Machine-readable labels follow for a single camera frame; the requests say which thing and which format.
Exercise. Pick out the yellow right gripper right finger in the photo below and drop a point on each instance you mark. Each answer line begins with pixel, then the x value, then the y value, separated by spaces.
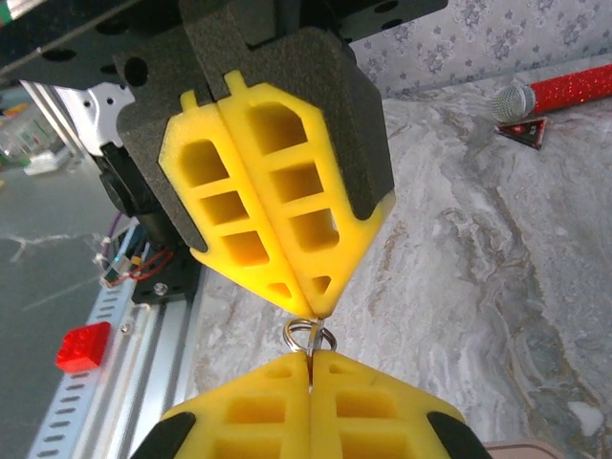
pixel 382 421

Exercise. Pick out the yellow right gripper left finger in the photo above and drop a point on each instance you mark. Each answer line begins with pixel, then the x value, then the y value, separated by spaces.
pixel 248 421

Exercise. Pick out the red glitter microphone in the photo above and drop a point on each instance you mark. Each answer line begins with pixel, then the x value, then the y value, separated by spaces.
pixel 564 91

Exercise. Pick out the pink cartoon wedding box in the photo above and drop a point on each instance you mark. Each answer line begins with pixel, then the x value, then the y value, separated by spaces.
pixel 526 452

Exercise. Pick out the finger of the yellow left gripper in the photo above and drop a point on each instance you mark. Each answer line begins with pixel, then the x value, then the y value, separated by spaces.
pixel 334 124
pixel 191 229

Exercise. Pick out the red black triangular piece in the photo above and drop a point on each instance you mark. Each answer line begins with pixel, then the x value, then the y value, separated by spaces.
pixel 526 131

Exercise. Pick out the white metal bracket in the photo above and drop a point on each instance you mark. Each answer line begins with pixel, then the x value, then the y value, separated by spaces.
pixel 102 115

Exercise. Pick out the perforated aluminium table rail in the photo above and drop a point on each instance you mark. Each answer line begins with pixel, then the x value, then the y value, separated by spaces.
pixel 143 363

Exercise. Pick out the aluminium frame post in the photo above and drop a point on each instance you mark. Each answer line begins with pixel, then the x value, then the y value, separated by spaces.
pixel 52 110

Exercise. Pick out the red toy brick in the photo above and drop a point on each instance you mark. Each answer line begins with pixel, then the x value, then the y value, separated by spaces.
pixel 82 348

